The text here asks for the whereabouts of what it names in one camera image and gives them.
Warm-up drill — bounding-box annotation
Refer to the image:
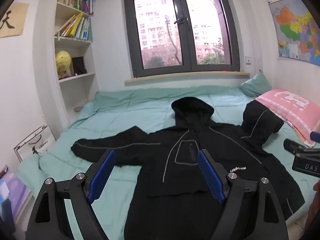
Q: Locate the dark framed window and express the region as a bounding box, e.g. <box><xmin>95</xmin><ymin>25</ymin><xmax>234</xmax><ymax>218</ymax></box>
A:
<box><xmin>122</xmin><ymin>0</ymin><xmax>241</xmax><ymax>78</ymax></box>

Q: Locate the row of upright books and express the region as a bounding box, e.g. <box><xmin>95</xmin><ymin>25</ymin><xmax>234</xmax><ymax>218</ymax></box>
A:
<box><xmin>58</xmin><ymin>0</ymin><xmax>97</xmax><ymax>15</ymax></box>

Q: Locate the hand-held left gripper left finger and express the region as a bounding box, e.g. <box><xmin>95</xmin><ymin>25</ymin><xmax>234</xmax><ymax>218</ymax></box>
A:
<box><xmin>25</xmin><ymin>149</ymin><xmax>116</xmax><ymax>240</ymax></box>

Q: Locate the teal quilted blanket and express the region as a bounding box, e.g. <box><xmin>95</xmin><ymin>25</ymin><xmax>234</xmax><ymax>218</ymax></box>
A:
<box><xmin>15</xmin><ymin>85</ymin><xmax>320</xmax><ymax>240</ymax></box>

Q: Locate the wooden window sill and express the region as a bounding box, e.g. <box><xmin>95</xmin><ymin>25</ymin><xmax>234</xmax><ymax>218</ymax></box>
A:
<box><xmin>124</xmin><ymin>71</ymin><xmax>250</xmax><ymax>85</ymax></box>

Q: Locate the yellow globe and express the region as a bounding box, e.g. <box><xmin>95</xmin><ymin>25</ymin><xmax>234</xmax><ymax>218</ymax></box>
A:
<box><xmin>55</xmin><ymin>50</ymin><xmax>73</xmax><ymax>80</ymax></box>

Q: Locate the colourful wall map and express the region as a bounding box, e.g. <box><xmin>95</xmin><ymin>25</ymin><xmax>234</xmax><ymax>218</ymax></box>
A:
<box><xmin>268</xmin><ymin>0</ymin><xmax>320</xmax><ymax>67</ymax></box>

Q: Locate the calligraphy wall poster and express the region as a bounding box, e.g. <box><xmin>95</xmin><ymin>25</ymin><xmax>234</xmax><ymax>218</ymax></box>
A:
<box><xmin>0</xmin><ymin>2</ymin><xmax>30</xmax><ymax>38</ymax></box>

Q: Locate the pink printed pillow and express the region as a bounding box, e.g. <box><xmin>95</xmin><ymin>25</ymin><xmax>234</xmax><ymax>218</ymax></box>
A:
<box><xmin>255</xmin><ymin>88</ymin><xmax>320</xmax><ymax>148</ymax></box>

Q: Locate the teal pillow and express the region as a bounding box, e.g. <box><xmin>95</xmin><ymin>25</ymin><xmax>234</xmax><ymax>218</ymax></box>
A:
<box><xmin>239</xmin><ymin>72</ymin><xmax>272</xmax><ymax>98</ymax></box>

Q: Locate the white built-in bookshelf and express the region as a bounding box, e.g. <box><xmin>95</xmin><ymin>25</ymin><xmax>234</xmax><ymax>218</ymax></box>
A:
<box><xmin>54</xmin><ymin>0</ymin><xmax>99</xmax><ymax>120</ymax></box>

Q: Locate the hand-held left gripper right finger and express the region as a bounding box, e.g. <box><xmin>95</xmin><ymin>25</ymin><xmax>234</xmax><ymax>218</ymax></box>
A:
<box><xmin>197</xmin><ymin>149</ymin><xmax>288</xmax><ymax>240</ymax></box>

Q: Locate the black hooded jacket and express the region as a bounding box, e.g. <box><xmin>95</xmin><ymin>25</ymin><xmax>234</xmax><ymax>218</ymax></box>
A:
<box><xmin>71</xmin><ymin>97</ymin><xmax>306</xmax><ymax>240</ymax></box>

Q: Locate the black picture frame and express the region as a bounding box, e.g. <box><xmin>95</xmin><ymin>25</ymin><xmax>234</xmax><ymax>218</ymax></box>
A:
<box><xmin>72</xmin><ymin>56</ymin><xmax>88</xmax><ymax>76</ymax></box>

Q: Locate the row of leaning books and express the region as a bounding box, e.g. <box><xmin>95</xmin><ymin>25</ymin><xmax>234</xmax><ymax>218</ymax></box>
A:
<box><xmin>54</xmin><ymin>12</ymin><xmax>91</xmax><ymax>41</ymax></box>

